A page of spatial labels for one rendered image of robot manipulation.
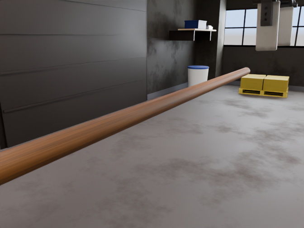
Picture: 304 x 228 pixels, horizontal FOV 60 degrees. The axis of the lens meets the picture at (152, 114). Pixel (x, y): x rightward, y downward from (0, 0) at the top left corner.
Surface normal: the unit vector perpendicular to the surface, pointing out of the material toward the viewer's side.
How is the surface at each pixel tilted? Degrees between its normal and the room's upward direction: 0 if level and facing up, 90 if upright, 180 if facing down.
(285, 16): 92
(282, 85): 90
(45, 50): 90
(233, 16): 90
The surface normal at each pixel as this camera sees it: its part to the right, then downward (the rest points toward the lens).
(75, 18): 0.83, 0.15
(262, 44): -0.57, 0.26
